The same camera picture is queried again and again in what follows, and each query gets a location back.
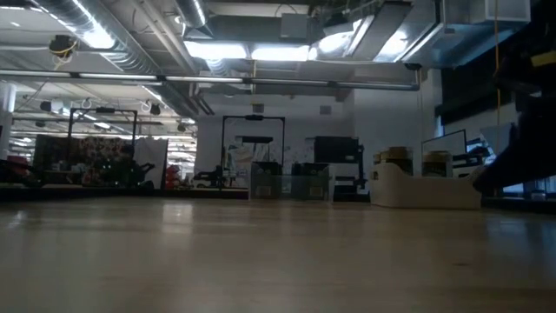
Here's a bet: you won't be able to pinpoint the white slanted panel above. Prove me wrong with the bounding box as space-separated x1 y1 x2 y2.
480 123 518 157

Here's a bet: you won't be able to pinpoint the patterned panel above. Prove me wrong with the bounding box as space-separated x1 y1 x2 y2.
34 134 131 183

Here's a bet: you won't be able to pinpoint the silver ceiling pipe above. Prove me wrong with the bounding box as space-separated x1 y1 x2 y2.
0 69 420 91

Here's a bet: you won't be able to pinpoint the black aluminium table frame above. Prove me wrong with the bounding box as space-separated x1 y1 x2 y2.
0 184 251 202

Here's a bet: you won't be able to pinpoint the white board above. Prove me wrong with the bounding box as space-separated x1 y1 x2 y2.
134 137 169 190

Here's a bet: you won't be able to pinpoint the white plastic tray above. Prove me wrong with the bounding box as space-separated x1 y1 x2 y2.
369 163 483 210

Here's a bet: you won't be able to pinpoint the grey ceiling box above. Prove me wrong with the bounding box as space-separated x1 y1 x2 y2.
280 12 310 39

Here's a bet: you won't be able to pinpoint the black cabinet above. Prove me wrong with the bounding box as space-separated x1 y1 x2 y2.
313 136 365 192

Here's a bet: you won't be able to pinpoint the ceiling light panel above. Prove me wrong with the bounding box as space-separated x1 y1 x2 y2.
250 43 312 62
185 41 248 61

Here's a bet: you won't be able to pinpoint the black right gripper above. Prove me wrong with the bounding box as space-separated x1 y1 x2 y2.
473 41 556 195

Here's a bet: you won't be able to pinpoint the black stand frame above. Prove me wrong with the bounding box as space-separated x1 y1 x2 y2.
68 107 139 163
221 115 287 190

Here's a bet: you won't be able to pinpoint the round silver duct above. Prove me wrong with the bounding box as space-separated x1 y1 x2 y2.
175 0 208 28

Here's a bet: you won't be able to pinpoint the red background items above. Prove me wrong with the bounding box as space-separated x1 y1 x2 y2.
166 163 183 192

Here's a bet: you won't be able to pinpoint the white monitor screen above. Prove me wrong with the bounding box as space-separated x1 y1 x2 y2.
420 129 468 166

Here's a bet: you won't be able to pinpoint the small clear plastic bin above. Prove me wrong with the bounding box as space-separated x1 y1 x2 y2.
248 161 334 202

